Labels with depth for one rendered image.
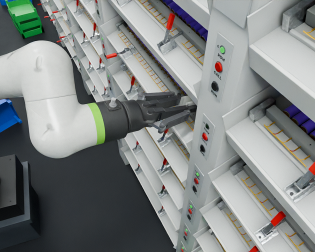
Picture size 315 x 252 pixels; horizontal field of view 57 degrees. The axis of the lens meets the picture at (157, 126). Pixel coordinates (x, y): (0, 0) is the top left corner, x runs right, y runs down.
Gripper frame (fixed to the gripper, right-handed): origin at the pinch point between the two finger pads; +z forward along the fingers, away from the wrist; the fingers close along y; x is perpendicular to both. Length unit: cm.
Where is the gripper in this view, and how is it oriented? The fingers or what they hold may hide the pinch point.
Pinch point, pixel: (193, 102)
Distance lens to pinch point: 76.7
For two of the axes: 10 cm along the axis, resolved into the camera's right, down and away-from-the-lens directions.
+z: 8.7, -2.1, 4.4
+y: -4.6, -6.7, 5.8
